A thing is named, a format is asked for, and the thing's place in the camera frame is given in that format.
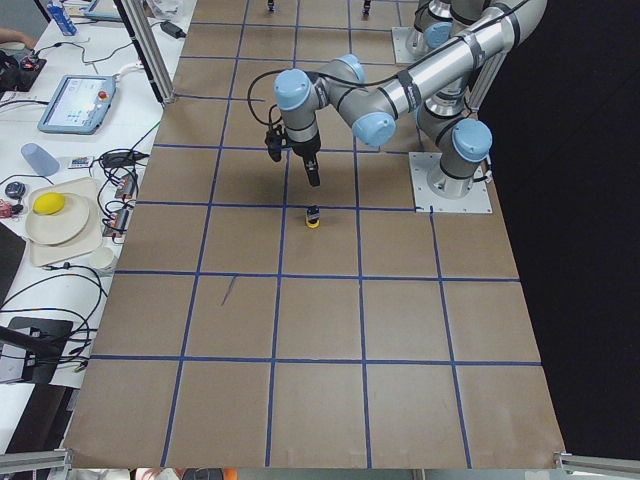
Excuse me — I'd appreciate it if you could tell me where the aluminium frame post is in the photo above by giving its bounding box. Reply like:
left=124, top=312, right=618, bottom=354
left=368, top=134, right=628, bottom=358
left=114, top=0, right=175, bottom=105

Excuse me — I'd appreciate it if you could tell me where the white paper cup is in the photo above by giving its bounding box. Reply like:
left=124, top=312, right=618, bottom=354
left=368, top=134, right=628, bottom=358
left=89, top=247, right=118, bottom=276

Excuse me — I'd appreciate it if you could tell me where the black power adapter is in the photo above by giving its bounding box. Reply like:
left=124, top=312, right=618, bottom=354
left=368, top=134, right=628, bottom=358
left=160, top=20, right=186, bottom=39

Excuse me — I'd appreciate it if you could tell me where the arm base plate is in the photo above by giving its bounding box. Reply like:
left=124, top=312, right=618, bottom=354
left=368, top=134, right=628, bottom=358
left=391, top=25, right=448, bottom=65
left=409, top=152, right=493, bottom=214

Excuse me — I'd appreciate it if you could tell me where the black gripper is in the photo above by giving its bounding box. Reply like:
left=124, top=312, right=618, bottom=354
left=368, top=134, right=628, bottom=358
left=287, top=131, right=320, bottom=187

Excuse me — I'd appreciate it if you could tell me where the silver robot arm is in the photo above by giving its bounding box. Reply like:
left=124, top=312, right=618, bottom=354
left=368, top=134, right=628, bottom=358
left=265, top=1, right=547, bottom=187
left=406, top=0, right=490, bottom=56

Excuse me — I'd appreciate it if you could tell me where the yellow lemon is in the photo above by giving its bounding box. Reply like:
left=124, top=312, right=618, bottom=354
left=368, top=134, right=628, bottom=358
left=32, top=192, right=66, bottom=215

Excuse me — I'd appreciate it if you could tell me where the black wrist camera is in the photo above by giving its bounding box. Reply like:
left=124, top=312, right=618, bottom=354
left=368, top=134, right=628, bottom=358
left=264, top=125, right=287, bottom=162

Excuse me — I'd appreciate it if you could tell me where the beige plate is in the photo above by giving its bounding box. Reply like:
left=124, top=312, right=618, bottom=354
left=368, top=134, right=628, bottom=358
left=25, top=194, right=90, bottom=245

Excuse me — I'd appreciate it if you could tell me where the blue white bottle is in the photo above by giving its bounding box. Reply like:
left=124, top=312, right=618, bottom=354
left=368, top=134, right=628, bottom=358
left=46, top=0, right=77, bottom=37

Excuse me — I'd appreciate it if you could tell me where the beige tray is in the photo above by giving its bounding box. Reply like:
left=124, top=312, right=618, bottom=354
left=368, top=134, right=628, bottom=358
left=25, top=177, right=102, bottom=267

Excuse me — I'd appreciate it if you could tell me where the yellow push button switch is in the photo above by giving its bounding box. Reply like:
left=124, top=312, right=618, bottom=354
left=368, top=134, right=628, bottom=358
left=305, top=205, right=320, bottom=229

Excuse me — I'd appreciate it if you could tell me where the teach pendant tablet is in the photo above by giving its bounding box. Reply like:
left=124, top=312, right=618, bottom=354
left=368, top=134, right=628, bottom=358
left=37, top=75, right=117, bottom=135

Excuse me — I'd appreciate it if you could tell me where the blue plastic cup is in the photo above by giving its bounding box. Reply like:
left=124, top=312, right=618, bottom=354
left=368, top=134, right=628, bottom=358
left=21, top=143, right=60, bottom=176

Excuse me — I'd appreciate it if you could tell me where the black monitor stand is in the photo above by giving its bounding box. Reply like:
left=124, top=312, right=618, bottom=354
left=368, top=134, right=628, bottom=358
left=1, top=316, right=73, bottom=384

